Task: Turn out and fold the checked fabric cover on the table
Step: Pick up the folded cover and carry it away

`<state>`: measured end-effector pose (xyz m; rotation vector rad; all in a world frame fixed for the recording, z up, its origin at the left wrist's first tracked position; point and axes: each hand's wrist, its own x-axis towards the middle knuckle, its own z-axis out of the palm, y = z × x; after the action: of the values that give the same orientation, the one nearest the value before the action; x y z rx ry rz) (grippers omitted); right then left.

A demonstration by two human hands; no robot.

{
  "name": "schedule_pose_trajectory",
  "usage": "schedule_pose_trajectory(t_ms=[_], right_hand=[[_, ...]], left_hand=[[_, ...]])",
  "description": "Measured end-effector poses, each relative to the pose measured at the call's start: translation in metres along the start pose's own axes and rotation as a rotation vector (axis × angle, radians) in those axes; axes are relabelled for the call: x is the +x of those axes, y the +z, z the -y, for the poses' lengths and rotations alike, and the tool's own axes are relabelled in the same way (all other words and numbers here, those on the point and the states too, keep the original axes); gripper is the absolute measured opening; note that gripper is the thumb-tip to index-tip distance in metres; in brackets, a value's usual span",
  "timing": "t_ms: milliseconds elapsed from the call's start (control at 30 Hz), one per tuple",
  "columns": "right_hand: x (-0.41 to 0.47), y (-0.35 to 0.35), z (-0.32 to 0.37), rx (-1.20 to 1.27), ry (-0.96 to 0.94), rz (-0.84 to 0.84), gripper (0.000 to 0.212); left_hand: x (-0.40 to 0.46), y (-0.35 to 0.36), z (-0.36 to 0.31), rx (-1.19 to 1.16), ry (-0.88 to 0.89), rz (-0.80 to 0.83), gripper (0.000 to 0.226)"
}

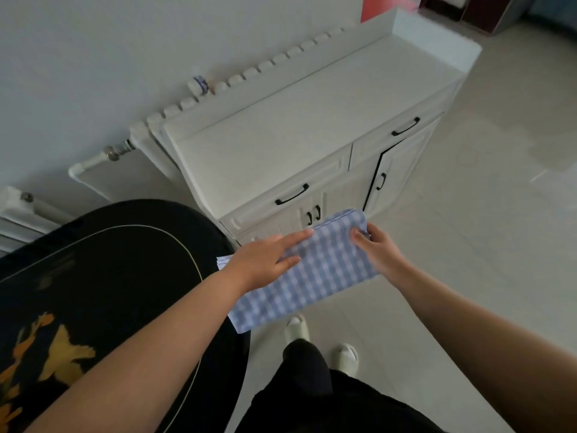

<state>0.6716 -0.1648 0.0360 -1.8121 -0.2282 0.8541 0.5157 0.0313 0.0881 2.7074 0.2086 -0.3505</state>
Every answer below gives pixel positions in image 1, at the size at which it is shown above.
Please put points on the white blue radiator valve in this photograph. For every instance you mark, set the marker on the white blue radiator valve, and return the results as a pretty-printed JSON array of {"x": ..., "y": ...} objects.
[{"x": 198, "y": 85}]

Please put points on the white sideboard cabinet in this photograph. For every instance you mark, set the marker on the white sideboard cabinet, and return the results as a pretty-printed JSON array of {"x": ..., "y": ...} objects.
[{"x": 306, "y": 126}]

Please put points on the person's left forearm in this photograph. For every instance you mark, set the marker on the person's left forearm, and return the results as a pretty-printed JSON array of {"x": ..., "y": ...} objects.
[{"x": 148, "y": 356}]

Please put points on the person's right thumb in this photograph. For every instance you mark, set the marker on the person's right thumb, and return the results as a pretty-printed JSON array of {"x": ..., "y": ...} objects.
[{"x": 361, "y": 240}]

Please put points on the white slipper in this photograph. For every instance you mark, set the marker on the white slipper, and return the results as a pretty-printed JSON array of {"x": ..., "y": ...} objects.
[
  {"x": 346, "y": 358},
  {"x": 297, "y": 330}
]

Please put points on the dark wooden furniture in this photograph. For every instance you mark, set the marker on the dark wooden furniture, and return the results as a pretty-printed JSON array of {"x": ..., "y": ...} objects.
[{"x": 478, "y": 11}]

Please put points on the black table with gold painting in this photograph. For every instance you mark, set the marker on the black table with gold painting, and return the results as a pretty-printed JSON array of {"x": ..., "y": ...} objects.
[{"x": 103, "y": 275}]

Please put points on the person's right forearm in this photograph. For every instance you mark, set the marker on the person's right forearm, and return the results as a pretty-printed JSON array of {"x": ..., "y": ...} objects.
[{"x": 487, "y": 356}]

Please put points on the white radiator pipe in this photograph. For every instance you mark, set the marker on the white radiator pipe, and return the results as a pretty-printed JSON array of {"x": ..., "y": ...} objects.
[{"x": 90, "y": 165}]

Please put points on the person's left thumb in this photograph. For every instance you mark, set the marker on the person's left thumb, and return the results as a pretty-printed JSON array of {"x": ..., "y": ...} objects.
[{"x": 289, "y": 262}]

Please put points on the white flat radiator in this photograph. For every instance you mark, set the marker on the white flat radiator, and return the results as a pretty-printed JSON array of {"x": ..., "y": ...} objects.
[{"x": 22, "y": 216}]

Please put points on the red panel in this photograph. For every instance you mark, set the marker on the red panel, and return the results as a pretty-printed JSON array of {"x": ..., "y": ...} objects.
[{"x": 383, "y": 6}]

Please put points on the white ribbed radiator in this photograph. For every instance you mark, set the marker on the white ribbed radiator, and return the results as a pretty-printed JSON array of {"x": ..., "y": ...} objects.
[{"x": 155, "y": 126}]

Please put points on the blue checked cloth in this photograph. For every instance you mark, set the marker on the blue checked cloth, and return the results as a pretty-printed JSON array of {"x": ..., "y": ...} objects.
[{"x": 315, "y": 275}]

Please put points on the person's right hand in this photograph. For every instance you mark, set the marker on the person's right hand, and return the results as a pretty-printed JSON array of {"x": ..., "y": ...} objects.
[{"x": 383, "y": 257}]

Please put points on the black trousers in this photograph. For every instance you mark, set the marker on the black trousers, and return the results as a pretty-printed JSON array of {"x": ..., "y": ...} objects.
[{"x": 315, "y": 401}]

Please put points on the person's left hand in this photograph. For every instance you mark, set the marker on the person's left hand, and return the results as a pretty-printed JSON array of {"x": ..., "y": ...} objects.
[{"x": 257, "y": 266}]

